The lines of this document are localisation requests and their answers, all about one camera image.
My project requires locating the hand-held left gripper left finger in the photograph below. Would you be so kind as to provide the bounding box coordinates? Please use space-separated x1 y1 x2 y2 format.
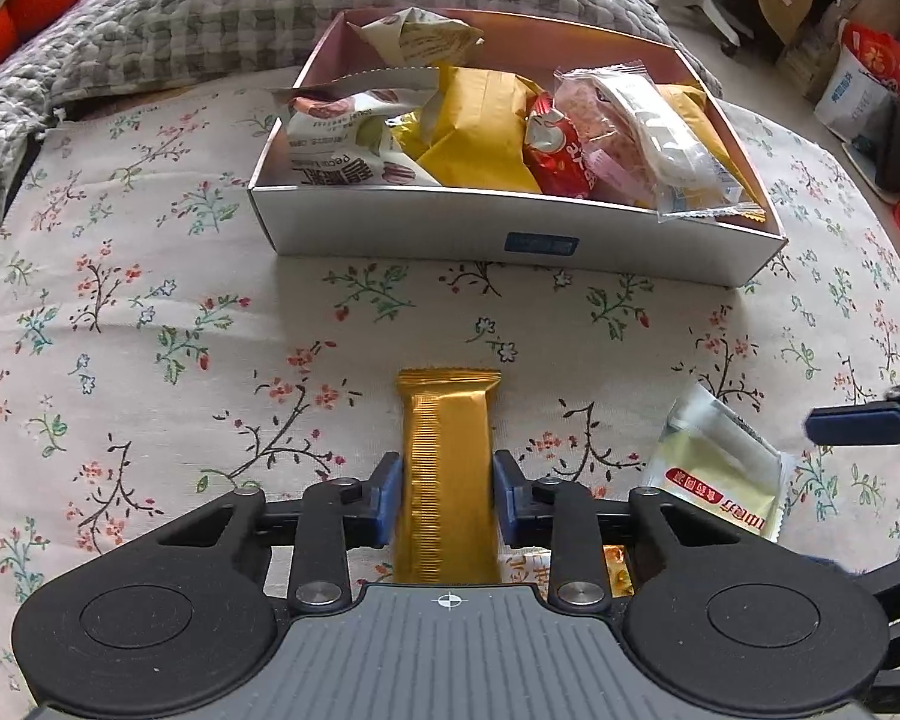
150 454 406 616

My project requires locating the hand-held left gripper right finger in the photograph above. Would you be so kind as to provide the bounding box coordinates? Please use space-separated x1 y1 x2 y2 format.
493 450 751 612

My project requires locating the gold snack bar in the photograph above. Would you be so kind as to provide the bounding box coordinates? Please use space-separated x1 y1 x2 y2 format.
394 367 505 586

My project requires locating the orange printed snack packet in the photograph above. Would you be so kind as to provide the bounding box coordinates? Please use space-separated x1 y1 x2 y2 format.
499 544 638 601

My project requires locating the pale yellow clear packet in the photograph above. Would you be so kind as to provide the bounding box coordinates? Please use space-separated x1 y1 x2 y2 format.
637 382 792 545

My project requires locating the white cardboard box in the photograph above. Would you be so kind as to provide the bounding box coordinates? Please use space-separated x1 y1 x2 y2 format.
249 9 790 287

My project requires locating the clear bun packet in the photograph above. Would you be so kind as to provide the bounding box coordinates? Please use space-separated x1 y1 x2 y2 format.
596 67 767 224

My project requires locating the white nut snack packet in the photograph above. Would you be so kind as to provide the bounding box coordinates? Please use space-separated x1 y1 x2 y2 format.
270 67 443 188

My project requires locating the red white snack packet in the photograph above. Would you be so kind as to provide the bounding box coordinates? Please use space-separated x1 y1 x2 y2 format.
525 90 601 200

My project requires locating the small yellow snack packet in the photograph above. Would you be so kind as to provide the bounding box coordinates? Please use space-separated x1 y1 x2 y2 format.
656 82 751 188

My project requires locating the large yellow snack packet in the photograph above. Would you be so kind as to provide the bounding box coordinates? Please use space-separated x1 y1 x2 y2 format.
390 64 545 194

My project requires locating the pink snack packet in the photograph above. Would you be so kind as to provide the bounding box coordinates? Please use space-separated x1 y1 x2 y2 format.
553 64 661 207

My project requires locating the cream snack packet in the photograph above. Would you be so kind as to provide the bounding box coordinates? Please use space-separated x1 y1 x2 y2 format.
349 7 485 65

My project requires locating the floral bed sheet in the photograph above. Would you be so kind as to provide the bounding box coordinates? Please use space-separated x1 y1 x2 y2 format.
0 79 900 720

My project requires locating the white blue bag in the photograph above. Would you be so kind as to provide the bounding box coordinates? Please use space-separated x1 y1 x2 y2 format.
814 45 900 143

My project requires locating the red gift bag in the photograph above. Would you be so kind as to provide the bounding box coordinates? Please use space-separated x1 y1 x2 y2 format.
840 19 900 91

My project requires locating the white office chair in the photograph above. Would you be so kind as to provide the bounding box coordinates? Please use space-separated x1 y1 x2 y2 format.
634 0 755 46

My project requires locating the grey checked pillow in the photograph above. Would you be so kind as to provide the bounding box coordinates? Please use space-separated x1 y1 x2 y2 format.
0 0 721 286

